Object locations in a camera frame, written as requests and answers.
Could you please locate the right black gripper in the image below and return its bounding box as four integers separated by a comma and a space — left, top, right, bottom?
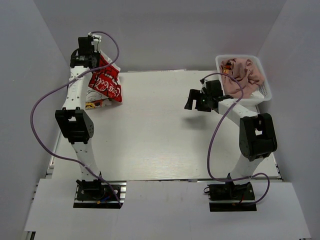
185, 89, 213, 113

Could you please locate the white red print t-shirt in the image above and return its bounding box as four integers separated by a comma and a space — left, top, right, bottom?
87, 63, 123, 103

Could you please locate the pink t-shirt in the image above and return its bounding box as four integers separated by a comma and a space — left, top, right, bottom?
219, 58, 265, 99

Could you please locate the plain white t-shirt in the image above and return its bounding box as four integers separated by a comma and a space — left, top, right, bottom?
250, 90, 265, 99

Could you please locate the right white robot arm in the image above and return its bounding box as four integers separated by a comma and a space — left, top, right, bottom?
184, 79, 278, 200

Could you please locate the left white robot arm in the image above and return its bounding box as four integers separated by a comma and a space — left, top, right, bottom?
55, 34, 102, 184

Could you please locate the folded white cartoon t-shirt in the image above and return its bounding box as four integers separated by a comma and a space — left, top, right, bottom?
85, 89, 109, 103

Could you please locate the folded colourful cartoon t-shirt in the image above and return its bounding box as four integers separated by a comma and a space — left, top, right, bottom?
85, 98, 112, 110

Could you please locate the white plastic basket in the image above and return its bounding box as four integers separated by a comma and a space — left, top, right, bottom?
215, 54, 272, 107

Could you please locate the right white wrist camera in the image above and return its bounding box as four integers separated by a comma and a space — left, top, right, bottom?
200, 78, 208, 95

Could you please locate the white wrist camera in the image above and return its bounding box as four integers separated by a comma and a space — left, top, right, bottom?
88, 32, 102, 53
200, 78, 208, 95

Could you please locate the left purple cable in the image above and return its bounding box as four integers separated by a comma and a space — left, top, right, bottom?
29, 30, 123, 209

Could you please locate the purple cable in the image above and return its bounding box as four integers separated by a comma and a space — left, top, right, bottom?
29, 30, 123, 209
199, 72, 271, 206

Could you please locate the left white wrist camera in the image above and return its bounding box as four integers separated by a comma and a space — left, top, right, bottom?
88, 32, 102, 53

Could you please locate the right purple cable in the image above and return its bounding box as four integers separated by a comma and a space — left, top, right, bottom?
199, 72, 271, 206

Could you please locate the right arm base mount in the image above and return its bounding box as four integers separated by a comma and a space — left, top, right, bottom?
203, 182, 257, 213

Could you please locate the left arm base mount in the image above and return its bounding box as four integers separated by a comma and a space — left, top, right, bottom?
73, 180, 126, 209

